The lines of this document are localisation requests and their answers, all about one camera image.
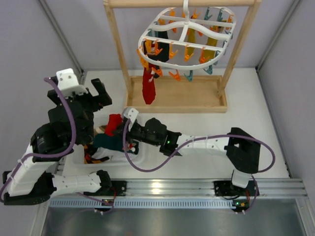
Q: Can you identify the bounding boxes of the red sock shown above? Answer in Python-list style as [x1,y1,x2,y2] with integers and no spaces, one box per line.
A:
[104,114,123,136]
[142,67,156,105]

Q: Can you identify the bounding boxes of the white clip hanger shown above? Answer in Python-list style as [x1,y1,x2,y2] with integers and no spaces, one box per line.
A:
[137,0,237,81]

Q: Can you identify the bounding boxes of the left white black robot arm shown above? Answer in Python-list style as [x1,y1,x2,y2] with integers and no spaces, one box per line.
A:
[0,77,112,206]

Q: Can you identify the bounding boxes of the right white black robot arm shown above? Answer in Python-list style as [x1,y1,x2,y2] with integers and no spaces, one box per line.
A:
[114,118,261,188]

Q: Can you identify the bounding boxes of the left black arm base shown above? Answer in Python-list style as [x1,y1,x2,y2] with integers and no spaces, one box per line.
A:
[97,180,127,197]

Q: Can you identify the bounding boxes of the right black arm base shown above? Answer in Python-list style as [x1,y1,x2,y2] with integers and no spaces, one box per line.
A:
[214,180,256,197]

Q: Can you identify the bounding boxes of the wooden hanger stand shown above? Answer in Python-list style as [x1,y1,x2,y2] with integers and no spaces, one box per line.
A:
[103,0,260,113]

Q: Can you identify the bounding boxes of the translucent plastic bin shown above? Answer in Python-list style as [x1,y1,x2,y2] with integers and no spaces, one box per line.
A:
[71,114,150,170]

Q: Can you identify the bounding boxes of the green christmas sock in bin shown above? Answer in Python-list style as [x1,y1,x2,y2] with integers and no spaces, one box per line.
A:
[93,133,139,155]

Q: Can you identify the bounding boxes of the dark navy sock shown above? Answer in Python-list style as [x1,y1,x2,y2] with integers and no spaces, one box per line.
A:
[152,31,169,62]

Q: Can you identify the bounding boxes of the mustard yellow sock left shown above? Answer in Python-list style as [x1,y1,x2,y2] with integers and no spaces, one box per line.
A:
[187,29,196,55]

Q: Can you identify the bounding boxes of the mustard yellow sock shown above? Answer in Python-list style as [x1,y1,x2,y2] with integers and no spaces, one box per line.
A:
[203,24,220,59]
[187,29,196,55]

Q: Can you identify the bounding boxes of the mustard yellow sock right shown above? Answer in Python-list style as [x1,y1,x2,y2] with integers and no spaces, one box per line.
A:
[203,24,220,59]

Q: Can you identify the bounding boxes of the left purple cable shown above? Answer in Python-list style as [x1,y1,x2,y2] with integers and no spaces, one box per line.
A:
[0,77,115,214]

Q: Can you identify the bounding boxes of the purple cable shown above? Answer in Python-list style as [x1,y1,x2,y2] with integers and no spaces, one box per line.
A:
[0,77,115,214]
[122,118,276,175]

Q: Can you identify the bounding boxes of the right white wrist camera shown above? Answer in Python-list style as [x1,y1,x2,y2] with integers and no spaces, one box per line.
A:
[121,107,139,123]

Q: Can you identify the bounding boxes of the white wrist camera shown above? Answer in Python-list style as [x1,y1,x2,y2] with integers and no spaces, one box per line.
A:
[56,68,88,97]
[121,107,139,123]

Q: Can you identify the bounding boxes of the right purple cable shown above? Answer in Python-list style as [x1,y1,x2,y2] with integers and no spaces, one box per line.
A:
[122,118,276,175]

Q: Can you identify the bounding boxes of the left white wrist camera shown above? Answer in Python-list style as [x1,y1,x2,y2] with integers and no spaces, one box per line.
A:
[56,68,88,97]

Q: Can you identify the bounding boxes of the perforated cable duct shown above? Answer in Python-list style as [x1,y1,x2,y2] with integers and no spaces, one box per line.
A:
[49,198,246,209]

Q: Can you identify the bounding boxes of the aluminium rail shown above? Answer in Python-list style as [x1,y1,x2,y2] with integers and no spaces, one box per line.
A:
[39,178,306,197]

